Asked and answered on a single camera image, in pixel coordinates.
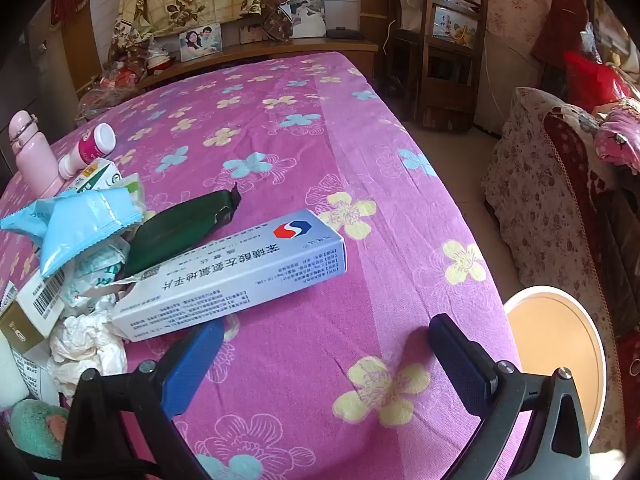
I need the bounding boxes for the wooden sideboard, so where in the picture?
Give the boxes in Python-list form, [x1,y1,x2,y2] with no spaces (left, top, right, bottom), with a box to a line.
[135,35,379,91]

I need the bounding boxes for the large white photo frame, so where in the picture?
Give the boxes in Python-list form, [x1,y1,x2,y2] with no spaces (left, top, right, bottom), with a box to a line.
[287,0,327,38]

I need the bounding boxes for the cream round waste bin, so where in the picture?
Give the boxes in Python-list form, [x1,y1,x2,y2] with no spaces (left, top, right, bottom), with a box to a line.
[502,285,613,456]

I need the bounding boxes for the white gold barcode box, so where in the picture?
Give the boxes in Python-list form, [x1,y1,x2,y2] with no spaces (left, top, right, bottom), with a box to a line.
[0,267,68,353]

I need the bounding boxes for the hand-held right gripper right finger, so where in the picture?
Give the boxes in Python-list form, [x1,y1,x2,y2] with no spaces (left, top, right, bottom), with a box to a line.
[427,313,593,480]

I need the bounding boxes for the small dark photo frame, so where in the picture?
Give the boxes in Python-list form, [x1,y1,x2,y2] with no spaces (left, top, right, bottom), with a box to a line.
[239,22,268,44]

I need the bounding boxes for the white pill bottle pink label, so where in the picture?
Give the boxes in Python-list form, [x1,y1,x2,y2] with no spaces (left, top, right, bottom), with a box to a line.
[58,123,117,180]

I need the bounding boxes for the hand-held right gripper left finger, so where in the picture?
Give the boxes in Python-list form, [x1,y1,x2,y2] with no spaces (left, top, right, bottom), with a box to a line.
[60,317,226,480]

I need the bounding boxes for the teal plush toy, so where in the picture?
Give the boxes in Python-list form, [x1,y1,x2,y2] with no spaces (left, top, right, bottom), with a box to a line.
[10,400,71,461]

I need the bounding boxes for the light blue snack packet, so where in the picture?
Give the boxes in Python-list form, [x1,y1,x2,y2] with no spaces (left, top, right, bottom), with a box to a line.
[0,190,144,278]

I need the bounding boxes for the blue and white medicine box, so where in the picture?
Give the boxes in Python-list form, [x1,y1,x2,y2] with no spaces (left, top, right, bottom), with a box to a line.
[110,208,348,343]

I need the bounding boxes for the couple photo frame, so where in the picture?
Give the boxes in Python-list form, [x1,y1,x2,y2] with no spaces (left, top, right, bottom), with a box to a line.
[179,23,223,62]

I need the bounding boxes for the green and white medicine box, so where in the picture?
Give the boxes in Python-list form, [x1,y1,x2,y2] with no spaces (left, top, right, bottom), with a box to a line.
[62,157,146,211]

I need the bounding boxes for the fruit print box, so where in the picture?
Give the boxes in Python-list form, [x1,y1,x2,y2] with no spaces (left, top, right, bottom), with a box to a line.
[431,4,483,48]

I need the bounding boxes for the white green plastic tissue wrapper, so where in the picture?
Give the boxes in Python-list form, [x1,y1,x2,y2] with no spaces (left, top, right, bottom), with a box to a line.
[62,232,132,311]

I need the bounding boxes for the pink printed blanket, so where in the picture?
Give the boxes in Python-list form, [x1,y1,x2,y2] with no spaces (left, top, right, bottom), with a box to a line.
[595,96,640,176]

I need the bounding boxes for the pink floral tablecloth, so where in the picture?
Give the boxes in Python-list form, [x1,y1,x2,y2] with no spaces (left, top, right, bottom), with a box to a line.
[0,50,531,480]

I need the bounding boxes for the dark green foil packet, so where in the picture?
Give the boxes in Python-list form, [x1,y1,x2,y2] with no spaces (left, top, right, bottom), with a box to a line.
[120,183,242,279]

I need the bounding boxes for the pink water bottle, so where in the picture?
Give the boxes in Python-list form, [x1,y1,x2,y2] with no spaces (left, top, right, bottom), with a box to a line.
[9,110,63,198]

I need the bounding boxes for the white tissue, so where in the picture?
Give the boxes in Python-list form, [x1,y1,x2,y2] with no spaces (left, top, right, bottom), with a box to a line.
[47,297,128,396]

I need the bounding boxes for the white printed leaflet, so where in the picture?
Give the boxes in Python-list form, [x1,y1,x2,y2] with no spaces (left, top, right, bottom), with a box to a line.
[10,347,63,406]

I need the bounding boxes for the brown patterned cloth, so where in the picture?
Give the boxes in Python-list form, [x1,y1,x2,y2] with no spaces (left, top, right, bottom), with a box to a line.
[260,0,303,41]

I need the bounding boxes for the dark wooden shelf rack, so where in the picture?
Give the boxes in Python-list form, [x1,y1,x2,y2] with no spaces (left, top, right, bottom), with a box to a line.
[384,0,490,133]

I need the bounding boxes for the floral covered sofa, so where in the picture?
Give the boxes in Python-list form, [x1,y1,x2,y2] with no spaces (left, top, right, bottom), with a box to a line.
[482,86,640,361]

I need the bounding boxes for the pink floral curtain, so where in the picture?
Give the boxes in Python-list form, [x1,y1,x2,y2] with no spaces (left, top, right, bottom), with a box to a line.
[462,0,556,68]

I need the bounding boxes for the red cushion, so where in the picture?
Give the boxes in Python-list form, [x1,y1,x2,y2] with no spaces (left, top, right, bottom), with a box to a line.
[562,50,636,113]

